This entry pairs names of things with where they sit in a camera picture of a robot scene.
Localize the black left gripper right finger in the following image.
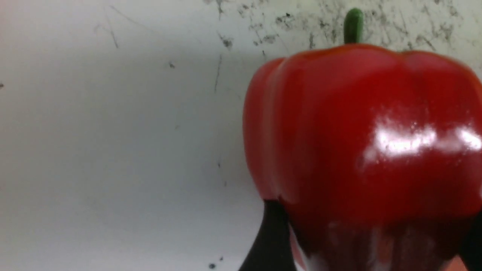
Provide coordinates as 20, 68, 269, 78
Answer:
459, 212, 482, 271

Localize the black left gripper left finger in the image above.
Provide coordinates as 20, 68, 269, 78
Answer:
239, 200, 296, 271

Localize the red plastic bell pepper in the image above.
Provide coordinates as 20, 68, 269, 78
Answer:
243, 8, 481, 271

